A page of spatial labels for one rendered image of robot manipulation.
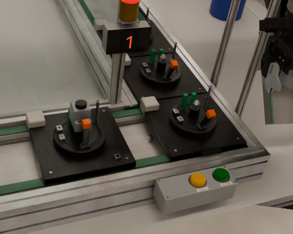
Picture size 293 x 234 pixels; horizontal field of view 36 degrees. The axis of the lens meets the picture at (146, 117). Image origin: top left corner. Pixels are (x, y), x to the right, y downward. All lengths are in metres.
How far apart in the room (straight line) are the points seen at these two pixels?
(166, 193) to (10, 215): 0.37
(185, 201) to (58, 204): 0.32
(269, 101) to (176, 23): 0.84
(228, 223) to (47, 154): 0.51
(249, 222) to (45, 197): 0.54
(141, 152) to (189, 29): 0.90
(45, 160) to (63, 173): 0.06
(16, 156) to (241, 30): 1.26
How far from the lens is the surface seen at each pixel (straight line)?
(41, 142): 1.23
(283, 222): 1.33
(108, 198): 1.16
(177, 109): 1.36
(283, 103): 1.43
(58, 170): 1.16
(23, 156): 1.27
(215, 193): 1.21
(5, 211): 1.10
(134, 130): 1.36
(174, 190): 1.16
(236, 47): 2.01
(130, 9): 1.17
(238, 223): 1.27
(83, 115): 1.16
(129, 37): 1.21
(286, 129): 1.63
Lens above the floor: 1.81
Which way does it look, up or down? 39 degrees down
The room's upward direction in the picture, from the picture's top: 10 degrees clockwise
